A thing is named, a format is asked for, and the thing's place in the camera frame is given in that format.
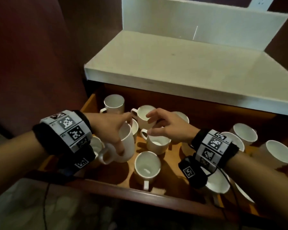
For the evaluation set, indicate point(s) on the person's left hand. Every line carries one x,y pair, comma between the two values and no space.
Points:
103,128

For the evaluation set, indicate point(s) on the person's right hand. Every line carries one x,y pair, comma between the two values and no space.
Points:
176,130

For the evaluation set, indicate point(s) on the person's left thumb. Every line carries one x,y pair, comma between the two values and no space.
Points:
120,146

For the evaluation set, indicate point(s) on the person's right thumb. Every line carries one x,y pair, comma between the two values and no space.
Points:
154,132

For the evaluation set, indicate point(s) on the white ceramic mug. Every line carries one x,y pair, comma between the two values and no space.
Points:
129,146

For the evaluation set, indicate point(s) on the person's right forearm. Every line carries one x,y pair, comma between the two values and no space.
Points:
264,182

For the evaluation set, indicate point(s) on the person's left forearm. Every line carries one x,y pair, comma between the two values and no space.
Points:
14,162

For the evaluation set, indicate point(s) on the group of white mugs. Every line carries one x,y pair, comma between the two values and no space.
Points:
147,167

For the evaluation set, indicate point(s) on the brown wooden drawer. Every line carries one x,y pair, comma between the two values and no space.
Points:
169,176

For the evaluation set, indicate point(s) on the left wristband with marker tiles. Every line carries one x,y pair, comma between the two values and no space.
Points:
67,131

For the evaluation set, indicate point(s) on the wristband with marker tiles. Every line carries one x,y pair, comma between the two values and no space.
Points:
67,131
214,147

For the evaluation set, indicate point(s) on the right wristband with marker tiles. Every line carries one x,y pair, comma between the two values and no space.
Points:
214,147

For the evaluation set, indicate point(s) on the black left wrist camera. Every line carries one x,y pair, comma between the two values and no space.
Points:
80,160

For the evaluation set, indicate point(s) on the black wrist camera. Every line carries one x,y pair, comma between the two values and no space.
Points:
80,160
190,172

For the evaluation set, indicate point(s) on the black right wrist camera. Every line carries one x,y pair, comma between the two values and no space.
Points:
190,172

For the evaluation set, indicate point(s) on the white wall socket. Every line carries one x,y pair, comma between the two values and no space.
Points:
262,1

